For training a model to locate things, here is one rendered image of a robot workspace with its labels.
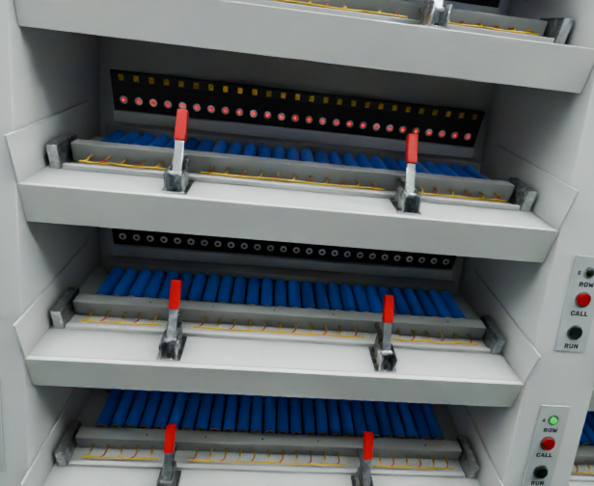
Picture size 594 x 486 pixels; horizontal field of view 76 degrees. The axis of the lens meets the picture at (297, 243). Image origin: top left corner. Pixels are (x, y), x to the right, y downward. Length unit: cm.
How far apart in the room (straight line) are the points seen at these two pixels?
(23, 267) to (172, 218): 17
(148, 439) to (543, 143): 66
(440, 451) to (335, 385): 24
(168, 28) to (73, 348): 38
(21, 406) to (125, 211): 26
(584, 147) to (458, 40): 19
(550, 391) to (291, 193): 42
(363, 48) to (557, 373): 46
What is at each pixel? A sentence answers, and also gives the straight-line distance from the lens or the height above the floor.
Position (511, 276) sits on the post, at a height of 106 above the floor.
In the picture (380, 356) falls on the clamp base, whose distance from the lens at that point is 50.
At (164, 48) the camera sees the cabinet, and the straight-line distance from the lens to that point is 66.
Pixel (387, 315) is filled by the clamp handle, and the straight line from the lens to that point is 50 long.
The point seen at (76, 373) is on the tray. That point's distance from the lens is 54.
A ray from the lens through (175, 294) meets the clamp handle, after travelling 49.
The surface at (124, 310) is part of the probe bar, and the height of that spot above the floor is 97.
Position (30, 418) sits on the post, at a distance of 60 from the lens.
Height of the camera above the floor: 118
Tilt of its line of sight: 11 degrees down
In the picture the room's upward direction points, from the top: 6 degrees clockwise
